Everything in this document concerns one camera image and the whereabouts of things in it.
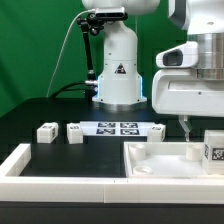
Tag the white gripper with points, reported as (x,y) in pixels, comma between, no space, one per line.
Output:
(180,92)

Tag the white square tabletop part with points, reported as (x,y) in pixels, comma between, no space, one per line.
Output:
(180,160)

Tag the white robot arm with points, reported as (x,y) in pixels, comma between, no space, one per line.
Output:
(120,85)

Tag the white U-shaped obstacle fence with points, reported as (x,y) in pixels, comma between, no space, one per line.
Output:
(15,187)

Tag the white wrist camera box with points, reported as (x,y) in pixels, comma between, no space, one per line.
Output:
(181,56)

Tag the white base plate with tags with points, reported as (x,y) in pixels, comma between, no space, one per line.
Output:
(98,128)

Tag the grey camera on stand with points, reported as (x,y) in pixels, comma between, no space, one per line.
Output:
(111,14)

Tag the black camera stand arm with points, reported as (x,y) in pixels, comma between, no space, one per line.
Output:
(89,27)

